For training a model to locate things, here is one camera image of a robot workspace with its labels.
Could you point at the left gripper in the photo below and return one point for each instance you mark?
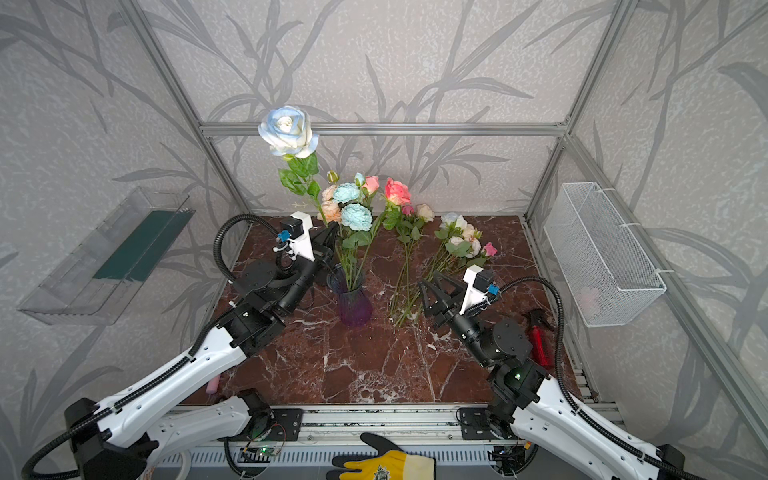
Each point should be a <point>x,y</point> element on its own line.
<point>324,248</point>

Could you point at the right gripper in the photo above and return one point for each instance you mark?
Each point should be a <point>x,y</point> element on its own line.
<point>447,306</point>

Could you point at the peach flower stem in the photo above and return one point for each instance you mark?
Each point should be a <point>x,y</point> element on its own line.
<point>333,198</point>

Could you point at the light blue flower stem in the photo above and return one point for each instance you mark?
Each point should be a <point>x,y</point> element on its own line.
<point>351,229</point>

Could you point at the purple glass vase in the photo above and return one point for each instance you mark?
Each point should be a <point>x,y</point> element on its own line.
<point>353,306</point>

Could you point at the white blue rose stem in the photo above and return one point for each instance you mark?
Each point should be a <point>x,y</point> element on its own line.
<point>288,132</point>

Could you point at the coral pink rose stem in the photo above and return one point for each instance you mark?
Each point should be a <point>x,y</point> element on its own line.
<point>396,196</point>

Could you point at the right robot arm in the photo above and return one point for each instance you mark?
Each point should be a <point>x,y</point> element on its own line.
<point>532,403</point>

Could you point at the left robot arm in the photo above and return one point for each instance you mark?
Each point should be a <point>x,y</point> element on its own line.
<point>122,435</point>

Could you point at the pile of artificial flowers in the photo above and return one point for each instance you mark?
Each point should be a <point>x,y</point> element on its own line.
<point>459,245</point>

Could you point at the yellow black work glove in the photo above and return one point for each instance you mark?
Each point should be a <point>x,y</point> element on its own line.
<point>389,463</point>

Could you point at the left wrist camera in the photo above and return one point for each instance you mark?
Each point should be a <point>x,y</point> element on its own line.
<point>293,237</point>

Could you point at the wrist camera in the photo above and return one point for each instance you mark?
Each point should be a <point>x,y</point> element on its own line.
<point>293,237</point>
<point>480,289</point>

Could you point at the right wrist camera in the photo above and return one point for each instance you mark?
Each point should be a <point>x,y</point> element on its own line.
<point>480,289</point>

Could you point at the white wire basket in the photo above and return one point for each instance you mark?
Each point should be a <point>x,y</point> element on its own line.
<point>610,276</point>

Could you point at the clear plastic wall tray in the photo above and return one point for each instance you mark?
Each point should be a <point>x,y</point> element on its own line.
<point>95,283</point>

